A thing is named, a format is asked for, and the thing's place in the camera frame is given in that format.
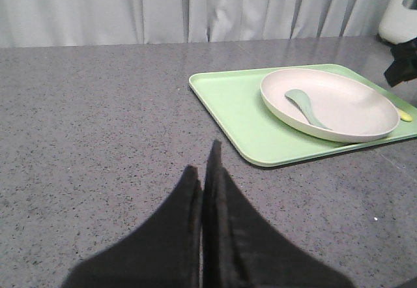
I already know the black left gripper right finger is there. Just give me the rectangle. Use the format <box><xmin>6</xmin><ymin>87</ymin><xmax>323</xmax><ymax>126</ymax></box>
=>
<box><xmin>202</xmin><ymin>140</ymin><xmax>353</xmax><ymax>287</ymax></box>

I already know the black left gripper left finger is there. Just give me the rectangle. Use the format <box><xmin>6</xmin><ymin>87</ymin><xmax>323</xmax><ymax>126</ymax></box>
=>
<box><xmin>63</xmin><ymin>166</ymin><xmax>202</xmax><ymax>287</ymax></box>

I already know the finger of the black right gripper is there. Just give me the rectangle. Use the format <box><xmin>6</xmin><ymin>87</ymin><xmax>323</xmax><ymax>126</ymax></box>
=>
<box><xmin>384</xmin><ymin>38</ymin><xmax>417</xmax><ymax>87</ymax></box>

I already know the yellow plastic fork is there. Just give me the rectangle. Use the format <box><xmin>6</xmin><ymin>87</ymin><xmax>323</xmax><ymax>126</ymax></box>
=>
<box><xmin>397</xmin><ymin>108</ymin><xmax>413</xmax><ymax>122</ymax></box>

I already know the cream round plate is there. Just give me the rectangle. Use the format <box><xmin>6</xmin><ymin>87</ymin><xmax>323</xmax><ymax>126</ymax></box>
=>
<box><xmin>261</xmin><ymin>68</ymin><xmax>400</xmax><ymax>143</ymax></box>

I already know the white appliance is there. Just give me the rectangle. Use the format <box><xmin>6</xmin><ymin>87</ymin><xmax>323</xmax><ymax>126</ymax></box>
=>
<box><xmin>378</xmin><ymin>0</ymin><xmax>416</xmax><ymax>44</ymax></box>

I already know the sage green spoon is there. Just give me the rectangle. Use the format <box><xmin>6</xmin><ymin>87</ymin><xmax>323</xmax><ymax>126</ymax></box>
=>
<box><xmin>285</xmin><ymin>89</ymin><xmax>332</xmax><ymax>131</ymax></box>

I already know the light green tray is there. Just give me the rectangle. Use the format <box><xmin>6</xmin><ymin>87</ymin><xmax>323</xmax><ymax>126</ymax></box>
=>
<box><xmin>189</xmin><ymin>68</ymin><xmax>416</xmax><ymax>167</ymax></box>

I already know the grey curtain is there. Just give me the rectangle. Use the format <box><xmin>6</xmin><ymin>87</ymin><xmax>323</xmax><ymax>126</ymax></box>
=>
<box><xmin>1</xmin><ymin>0</ymin><xmax>389</xmax><ymax>48</ymax></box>

